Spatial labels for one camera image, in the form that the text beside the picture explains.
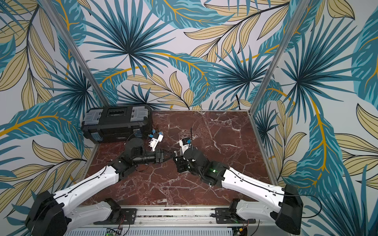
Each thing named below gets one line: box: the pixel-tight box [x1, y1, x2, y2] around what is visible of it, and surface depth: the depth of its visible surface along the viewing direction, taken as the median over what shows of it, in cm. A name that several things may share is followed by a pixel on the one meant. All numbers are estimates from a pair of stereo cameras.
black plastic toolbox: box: [80, 105, 153, 144], surface depth 93 cm
